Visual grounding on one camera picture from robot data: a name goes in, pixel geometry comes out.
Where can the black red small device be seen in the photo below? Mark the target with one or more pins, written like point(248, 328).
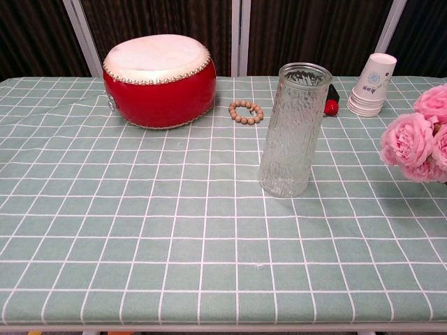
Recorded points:
point(332, 104)

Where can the pink rose bouquet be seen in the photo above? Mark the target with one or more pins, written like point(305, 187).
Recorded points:
point(406, 139)

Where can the stack of paper cups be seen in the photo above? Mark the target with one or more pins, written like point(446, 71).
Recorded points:
point(372, 87)

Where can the green checked tablecloth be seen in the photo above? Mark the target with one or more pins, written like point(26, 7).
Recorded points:
point(139, 227)

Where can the textured clear glass vase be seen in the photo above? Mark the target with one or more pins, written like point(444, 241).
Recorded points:
point(288, 139)

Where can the grey partition frame post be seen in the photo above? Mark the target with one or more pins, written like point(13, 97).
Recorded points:
point(85, 38)
point(393, 28)
point(241, 35)

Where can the red drum white skin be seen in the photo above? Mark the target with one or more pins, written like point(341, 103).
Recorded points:
point(157, 94)

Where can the dark ribbed partition panel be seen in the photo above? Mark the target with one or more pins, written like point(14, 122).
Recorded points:
point(426, 35)
point(157, 17)
point(35, 38)
point(314, 31)

